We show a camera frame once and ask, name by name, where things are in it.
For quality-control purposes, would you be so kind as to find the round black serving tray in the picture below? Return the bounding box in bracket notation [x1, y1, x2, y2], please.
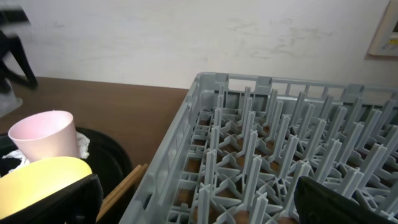
[0, 126, 134, 224]

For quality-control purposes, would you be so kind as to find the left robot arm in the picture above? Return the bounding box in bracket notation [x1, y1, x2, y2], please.
[1, 7, 38, 94]

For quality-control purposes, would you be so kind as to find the pink cup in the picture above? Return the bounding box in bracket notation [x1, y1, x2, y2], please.
[8, 110, 80, 162]

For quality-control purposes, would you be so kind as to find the white tissue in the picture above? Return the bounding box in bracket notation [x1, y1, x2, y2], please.
[1, 131, 90, 172]

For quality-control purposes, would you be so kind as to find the wooden chopstick right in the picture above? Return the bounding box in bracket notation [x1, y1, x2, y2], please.
[96, 163, 149, 223]

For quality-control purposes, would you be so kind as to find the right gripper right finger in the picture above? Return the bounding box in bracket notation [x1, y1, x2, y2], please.
[294, 176, 393, 224]

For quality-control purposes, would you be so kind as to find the grey dishwasher rack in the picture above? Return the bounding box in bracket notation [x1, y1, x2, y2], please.
[121, 72, 397, 223]

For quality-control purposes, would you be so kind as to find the yellow bowl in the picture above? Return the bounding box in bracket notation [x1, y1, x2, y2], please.
[1, 157, 93, 218]

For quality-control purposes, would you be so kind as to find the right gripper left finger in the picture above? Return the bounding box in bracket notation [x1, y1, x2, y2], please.
[1, 174, 103, 224]

